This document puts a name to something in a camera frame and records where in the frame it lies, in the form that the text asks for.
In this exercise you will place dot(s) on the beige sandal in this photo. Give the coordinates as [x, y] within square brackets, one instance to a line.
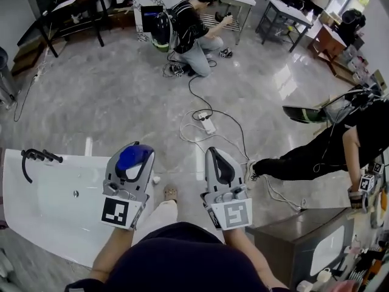
[170, 193]

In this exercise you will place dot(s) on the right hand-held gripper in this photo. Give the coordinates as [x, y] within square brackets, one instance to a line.
[234, 214]

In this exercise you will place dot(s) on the grey round bin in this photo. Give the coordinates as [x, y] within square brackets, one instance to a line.
[6, 75]

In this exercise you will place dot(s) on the small white object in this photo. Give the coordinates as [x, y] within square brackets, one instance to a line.
[156, 179]

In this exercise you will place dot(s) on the black frame table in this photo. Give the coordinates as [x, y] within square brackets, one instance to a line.
[70, 8]

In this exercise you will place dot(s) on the spare hand-held gripper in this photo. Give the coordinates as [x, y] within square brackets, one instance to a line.
[177, 71]
[225, 53]

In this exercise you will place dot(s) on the brown wooden table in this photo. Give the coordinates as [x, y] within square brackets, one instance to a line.
[329, 38]

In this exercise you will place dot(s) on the person's right forearm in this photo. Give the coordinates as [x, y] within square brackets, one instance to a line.
[252, 251]

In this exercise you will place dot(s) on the grey metal table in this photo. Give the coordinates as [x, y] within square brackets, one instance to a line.
[288, 14]

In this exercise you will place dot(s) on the blue object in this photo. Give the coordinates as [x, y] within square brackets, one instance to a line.
[132, 157]

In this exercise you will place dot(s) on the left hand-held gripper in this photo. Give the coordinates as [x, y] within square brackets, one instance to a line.
[117, 211]

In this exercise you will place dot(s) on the dark vanity cabinet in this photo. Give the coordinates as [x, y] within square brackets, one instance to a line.
[282, 239]

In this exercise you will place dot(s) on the white bathtub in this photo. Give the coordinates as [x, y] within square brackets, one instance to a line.
[54, 211]

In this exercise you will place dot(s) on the white power strip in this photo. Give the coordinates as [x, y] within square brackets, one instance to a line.
[207, 123]

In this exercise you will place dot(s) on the person's left forearm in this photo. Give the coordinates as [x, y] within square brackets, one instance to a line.
[112, 251]

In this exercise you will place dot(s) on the person's dark shirt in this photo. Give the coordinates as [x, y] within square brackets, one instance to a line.
[182, 260]

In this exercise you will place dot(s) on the white sink basin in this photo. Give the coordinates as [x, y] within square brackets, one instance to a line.
[328, 249]

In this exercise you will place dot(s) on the black bathtub faucet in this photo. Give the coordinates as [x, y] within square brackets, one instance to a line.
[25, 169]

